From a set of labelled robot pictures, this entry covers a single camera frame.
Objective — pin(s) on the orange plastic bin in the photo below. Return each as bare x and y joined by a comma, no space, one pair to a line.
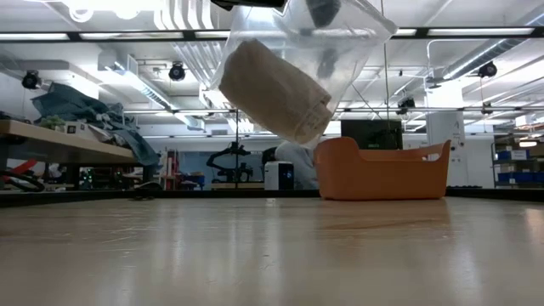
365,178

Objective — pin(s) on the shelf with blue bins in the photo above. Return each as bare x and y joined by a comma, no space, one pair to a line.
518,166

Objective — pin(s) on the green leafy item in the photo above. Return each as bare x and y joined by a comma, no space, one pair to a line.
51,122

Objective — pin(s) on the black overhead light bar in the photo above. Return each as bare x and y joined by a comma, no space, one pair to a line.
467,32

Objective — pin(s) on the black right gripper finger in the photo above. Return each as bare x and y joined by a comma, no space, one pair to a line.
323,13

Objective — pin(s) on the white cardboard box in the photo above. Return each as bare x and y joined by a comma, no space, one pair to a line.
78,129

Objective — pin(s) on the black monitor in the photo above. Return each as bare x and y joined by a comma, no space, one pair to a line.
370,134

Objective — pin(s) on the clear plastic zip bag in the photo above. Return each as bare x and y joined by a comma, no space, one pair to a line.
353,47

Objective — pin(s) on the red shelf rack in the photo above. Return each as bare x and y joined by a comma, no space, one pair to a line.
172,170

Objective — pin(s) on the person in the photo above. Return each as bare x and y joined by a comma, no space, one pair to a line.
299,166

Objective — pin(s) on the red item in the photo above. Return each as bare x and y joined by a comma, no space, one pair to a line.
21,166

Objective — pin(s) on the black background robot arm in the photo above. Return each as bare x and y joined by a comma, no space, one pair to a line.
231,151

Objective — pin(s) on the white box appliance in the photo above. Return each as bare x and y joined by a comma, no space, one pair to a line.
276,175

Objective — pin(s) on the wooden top metal workbench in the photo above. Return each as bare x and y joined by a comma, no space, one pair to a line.
64,146

